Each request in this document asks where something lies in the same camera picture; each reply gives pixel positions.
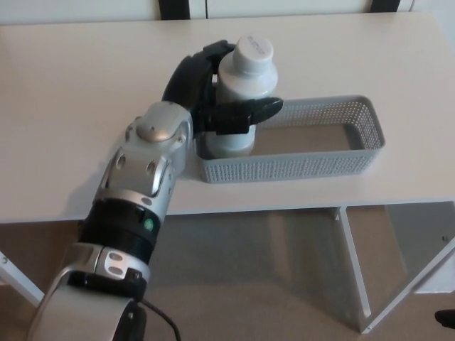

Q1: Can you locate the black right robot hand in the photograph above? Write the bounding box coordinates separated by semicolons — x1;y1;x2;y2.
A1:
435;308;455;330

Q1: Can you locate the grey perforated plastic basket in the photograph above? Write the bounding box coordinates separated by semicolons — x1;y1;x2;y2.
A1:
193;94;387;185

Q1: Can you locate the black cabinet handle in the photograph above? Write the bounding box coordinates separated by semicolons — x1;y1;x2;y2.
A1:
369;0;410;14

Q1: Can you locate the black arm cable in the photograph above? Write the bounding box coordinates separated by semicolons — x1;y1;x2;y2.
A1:
140;301;183;341

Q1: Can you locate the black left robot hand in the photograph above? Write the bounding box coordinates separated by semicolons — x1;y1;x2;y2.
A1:
161;40;284;139

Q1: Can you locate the white desk leg frame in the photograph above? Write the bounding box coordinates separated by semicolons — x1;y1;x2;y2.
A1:
333;202;455;335
0;248;46;308

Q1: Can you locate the white plastic bottle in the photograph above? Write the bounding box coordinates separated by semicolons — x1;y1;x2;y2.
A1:
204;34;279;157

